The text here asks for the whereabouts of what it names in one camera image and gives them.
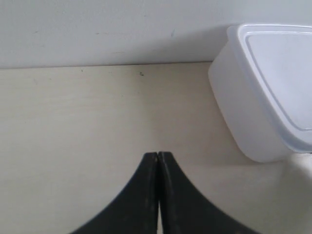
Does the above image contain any white lidded plastic container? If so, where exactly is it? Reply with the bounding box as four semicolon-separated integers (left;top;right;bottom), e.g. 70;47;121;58
208;23;312;163

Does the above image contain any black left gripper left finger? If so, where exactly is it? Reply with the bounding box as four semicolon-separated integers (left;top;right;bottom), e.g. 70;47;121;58
73;152;158;234

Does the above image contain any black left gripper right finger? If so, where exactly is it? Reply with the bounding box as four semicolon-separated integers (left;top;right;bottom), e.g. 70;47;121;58
158;152;253;234

